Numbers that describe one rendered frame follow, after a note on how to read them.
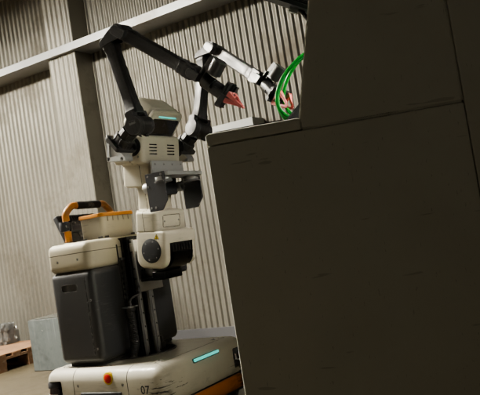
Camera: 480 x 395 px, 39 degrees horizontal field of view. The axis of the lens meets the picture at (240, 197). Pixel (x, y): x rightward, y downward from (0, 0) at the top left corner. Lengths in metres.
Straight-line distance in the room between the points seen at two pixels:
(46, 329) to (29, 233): 1.51
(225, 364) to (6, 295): 3.83
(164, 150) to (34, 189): 3.34
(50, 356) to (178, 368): 2.32
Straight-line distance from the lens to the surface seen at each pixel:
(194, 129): 3.09
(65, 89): 5.74
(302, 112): 1.56
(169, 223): 2.98
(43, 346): 5.08
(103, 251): 3.02
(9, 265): 6.58
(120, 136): 2.83
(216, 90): 2.59
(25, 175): 6.34
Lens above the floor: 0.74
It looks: 3 degrees up
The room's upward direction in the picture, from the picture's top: 9 degrees counter-clockwise
